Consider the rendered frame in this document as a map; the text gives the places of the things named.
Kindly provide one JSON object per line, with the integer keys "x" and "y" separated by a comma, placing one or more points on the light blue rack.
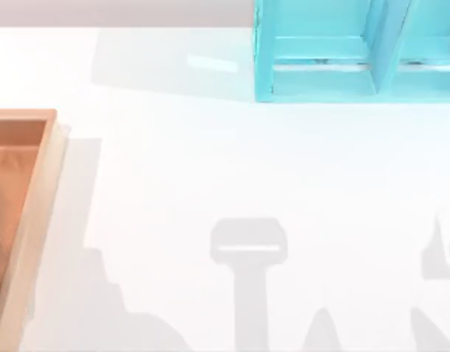
{"x": 320, "y": 84}

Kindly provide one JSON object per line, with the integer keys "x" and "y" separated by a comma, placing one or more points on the shallow salmon-coloured box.
{"x": 15, "y": 190}

